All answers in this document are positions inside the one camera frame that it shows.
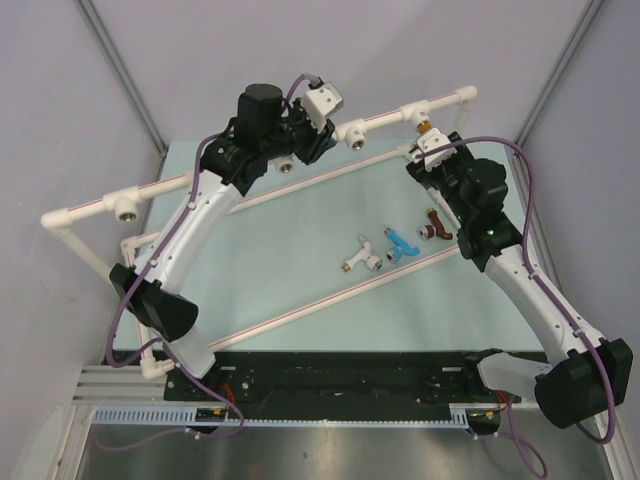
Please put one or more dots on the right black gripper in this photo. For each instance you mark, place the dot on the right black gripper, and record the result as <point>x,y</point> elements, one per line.
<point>420,173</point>

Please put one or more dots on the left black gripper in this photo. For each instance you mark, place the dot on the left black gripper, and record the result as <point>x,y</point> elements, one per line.
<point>320,143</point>

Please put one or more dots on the orange water faucet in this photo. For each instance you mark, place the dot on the orange water faucet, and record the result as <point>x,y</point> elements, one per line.
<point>424,127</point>

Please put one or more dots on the white PVC pipe frame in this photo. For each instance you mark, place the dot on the white PVC pipe frame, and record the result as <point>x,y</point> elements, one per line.
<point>136,342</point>

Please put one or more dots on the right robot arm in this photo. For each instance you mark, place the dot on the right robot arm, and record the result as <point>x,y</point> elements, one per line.
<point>585,374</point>

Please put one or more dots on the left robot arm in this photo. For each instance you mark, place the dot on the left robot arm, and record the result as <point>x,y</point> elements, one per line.
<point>269,125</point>

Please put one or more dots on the brown water faucet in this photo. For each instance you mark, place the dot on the brown water faucet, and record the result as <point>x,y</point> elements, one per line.
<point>434,228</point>

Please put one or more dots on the blue water faucet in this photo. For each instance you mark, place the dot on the blue water faucet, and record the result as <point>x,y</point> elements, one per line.
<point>400,248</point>

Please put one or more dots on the white water faucet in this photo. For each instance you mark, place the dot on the white water faucet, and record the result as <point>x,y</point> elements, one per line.
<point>365,255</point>

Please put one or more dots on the light blue table mat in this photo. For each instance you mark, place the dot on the light blue table mat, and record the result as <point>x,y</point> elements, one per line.
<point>277,257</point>

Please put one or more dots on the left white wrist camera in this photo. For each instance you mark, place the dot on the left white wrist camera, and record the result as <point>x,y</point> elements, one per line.
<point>320,103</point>

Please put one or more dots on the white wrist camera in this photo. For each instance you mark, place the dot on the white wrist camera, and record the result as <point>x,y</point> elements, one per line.
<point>320,103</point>
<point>431,149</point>

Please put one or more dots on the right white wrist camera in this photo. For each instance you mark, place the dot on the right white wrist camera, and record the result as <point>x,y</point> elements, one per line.
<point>431,149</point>

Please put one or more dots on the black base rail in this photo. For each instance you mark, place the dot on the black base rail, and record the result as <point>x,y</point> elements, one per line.
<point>349,386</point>

